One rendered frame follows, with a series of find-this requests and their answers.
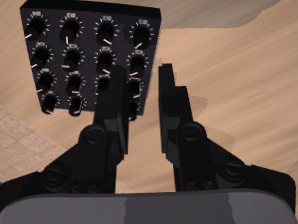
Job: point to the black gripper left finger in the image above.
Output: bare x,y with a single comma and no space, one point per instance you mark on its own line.
83,168

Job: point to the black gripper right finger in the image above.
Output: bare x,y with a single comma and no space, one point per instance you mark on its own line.
198,162

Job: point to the black knob box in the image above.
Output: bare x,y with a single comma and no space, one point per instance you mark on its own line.
86,64

